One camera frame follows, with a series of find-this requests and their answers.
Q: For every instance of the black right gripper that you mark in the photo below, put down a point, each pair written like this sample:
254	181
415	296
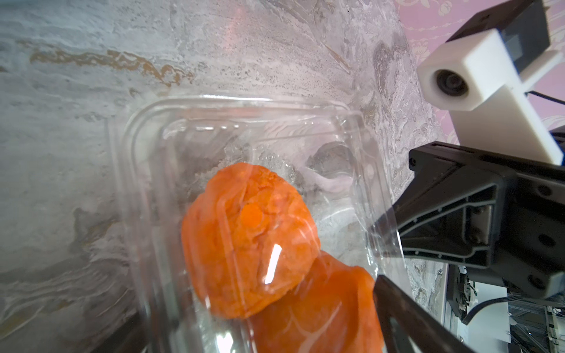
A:
452	212

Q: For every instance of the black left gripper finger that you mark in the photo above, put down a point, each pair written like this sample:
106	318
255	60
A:
406	327

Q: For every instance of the orange fruit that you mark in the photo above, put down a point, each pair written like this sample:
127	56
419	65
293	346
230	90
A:
331	310
248	239

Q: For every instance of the clear plastic orange clamshell container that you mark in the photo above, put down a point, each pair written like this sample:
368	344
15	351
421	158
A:
165	154

